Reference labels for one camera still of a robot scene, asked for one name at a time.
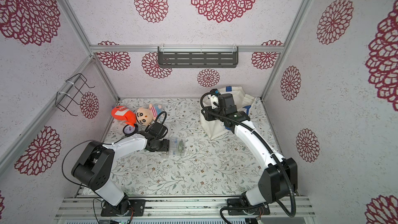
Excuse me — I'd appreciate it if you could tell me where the white canvas tote bag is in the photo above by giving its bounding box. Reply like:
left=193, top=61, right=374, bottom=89
left=200, top=86, right=255, bottom=140

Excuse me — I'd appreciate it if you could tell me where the clear compass box blue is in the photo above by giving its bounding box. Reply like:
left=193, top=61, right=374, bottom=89
left=169, top=138, right=178, bottom=156

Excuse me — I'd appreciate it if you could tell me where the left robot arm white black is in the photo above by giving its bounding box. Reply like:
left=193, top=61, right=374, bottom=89
left=71, top=111, right=170, bottom=212

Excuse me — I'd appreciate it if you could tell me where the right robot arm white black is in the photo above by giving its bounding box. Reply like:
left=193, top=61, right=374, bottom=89
left=200, top=89, right=298, bottom=223

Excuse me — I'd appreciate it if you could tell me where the cartoon boy plush doll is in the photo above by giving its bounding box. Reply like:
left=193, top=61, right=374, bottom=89
left=136, top=104, right=163, bottom=126

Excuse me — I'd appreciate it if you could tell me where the small black alarm clock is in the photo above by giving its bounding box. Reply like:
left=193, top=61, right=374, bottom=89
left=122, top=124, right=138, bottom=137

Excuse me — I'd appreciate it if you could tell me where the red plush toy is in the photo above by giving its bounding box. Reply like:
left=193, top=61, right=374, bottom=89
left=111, top=106, right=137, bottom=125

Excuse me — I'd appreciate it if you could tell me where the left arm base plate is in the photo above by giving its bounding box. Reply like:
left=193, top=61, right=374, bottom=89
left=101, top=199, right=146, bottom=217

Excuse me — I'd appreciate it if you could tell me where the grey wall shelf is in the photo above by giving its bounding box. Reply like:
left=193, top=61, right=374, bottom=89
left=158, top=46, right=239, bottom=68

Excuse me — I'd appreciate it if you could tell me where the aluminium front rail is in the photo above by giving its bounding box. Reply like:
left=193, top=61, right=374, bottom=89
left=54, top=196, right=316, bottom=220

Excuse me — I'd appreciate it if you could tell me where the black wire wall rack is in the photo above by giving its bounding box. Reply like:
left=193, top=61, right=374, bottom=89
left=55, top=73, right=95, bottom=117

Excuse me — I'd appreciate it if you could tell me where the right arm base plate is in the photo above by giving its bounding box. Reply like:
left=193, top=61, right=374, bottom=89
left=227, top=198, right=271, bottom=216

